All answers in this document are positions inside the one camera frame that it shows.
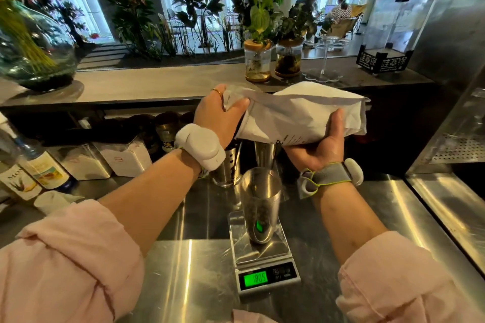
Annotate person's right hand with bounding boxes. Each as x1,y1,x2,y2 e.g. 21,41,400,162
283,109,346,173

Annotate person's left hand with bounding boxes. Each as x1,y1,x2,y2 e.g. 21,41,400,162
193,84,251,149

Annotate white paper bag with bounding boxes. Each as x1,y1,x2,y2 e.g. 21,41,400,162
223,81,371,146

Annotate person's right forearm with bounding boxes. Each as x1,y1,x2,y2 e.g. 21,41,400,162
312,181,389,266

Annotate person's left forearm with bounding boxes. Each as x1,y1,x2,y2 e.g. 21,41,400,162
98,148,202,256

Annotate grey wrist band tracker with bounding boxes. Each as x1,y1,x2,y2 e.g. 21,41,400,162
297,158,364,199

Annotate white wrist tracker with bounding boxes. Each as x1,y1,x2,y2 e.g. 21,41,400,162
174,123,227,173

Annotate glass jar with light water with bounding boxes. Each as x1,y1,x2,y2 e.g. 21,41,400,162
244,39,273,83

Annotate plain steel cup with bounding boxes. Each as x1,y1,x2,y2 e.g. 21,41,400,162
253,141,282,169

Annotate perforated steel utensil holder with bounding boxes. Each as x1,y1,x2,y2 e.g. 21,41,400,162
211,141,243,188

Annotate clear glass stand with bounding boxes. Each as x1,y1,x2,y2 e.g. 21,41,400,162
302,34,344,84

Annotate glass jar with dark water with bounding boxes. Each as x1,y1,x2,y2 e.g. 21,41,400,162
274,38,304,78

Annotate dark round jar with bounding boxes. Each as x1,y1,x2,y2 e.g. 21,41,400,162
155,111,181,154

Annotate black lattice menu holder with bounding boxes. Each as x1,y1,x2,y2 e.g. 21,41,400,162
356,44,414,76

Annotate steel cup with beans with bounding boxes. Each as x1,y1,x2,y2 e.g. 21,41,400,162
239,167,283,245

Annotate green leafy plant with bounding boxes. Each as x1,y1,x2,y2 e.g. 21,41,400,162
231,0,284,45

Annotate dark leafy plant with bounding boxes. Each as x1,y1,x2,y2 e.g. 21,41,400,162
274,3,320,42

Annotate tall dark green plant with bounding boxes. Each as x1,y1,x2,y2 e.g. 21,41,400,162
169,0,227,51

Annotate steel drip tray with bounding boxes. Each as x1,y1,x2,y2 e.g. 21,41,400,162
406,68,485,176

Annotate clear container with white powder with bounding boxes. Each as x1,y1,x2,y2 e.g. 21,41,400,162
56,143,113,182
92,137,153,178

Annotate clear acrylic sign panels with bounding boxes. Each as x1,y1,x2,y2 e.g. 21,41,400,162
365,0,443,55

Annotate tall plant with red flowers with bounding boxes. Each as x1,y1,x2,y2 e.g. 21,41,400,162
99,0,161,60

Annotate steel kitchen scale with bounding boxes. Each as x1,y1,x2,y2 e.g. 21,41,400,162
227,210,302,294

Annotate pink right sleeve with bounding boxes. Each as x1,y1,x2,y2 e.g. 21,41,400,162
336,231,485,323

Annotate pink sleeve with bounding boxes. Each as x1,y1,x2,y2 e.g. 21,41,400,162
0,199,146,323
336,231,485,323

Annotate clear bottle with colourful label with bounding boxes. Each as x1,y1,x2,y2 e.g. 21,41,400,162
0,112,73,192

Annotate white crumpled napkin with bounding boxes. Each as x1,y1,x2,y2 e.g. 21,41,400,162
34,190,85,216

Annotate dark bonsai tree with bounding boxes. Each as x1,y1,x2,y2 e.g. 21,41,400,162
14,0,100,53

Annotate large round glass vase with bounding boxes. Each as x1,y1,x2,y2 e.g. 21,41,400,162
0,0,79,92

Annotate bottle with bird label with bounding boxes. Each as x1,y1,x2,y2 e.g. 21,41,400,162
0,163,43,202

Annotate pink left sleeve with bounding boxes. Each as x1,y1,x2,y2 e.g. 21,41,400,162
0,199,146,323

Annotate yellow flowers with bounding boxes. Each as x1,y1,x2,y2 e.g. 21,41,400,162
0,0,58,74

